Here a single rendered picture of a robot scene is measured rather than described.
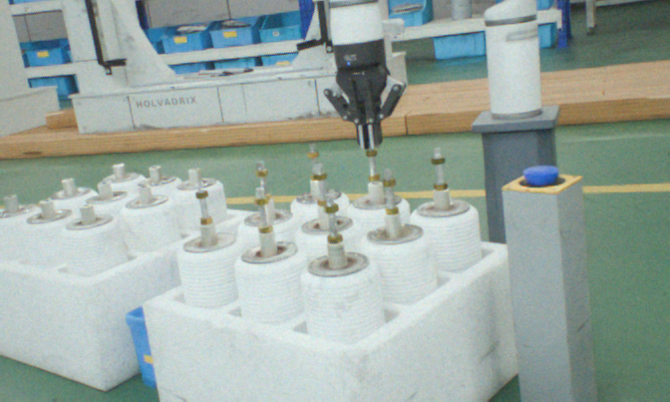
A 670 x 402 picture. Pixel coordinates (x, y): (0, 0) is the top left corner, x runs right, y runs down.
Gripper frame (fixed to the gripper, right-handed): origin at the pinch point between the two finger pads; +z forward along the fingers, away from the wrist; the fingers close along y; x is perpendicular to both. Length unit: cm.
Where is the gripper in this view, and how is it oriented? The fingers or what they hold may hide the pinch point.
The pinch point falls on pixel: (369, 136)
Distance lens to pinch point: 115.5
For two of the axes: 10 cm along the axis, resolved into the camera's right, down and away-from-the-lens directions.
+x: 4.9, -2.7, 8.3
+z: 1.3, 9.6, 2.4
